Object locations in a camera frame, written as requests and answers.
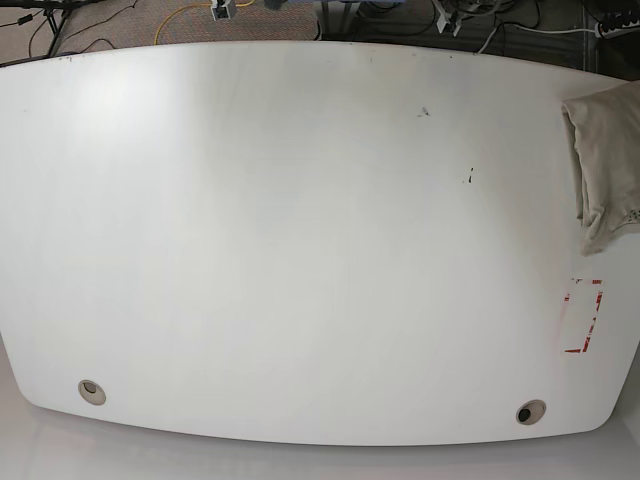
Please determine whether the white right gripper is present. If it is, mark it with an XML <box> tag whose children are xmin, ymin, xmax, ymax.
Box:
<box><xmin>211</xmin><ymin>1</ymin><xmax>236</xmax><ymax>20</ymax></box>

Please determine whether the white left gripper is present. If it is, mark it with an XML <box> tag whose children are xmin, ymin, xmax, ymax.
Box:
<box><xmin>434</xmin><ymin>0</ymin><xmax>461</xmax><ymax>36</ymax></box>

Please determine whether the beige t-shirt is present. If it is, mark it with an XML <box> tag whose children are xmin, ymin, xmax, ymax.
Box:
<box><xmin>562</xmin><ymin>82</ymin><xmax>639</xmax><ymax>256</ymax></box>

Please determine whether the white power strip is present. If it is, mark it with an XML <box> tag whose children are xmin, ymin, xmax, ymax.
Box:
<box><xmin>595</xmin><ymin>9</ymin><xmax>640</xmax><ymax>39</ymax></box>

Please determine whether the red tape marking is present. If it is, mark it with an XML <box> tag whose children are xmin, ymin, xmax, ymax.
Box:
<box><xmin>559</xmin><ymin>278</ymin><xmax>604</xmax><ymax>355</ymax></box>

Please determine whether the right table grommet hole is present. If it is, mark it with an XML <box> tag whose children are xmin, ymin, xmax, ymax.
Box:
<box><xmin>516</xmin><ymin>399</ymin><xmax>546</xmax><ymax>426</ymax></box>

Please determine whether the table grommet hole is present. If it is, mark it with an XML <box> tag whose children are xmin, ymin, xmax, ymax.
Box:
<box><xmin>78</xmin><ymin>380</ymin><xmax>106</xmax><ymax>406</ymax></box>
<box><xmin>516</xmin><ymin>399</ymin><xmax>546</xmax><ymax>426</ymax></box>

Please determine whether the left table grommet hole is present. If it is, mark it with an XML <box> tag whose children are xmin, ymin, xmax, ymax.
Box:
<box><xmin>78</xmin><ymin>380</ymin><xmax>106</xmax><ymax>406</ymax></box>

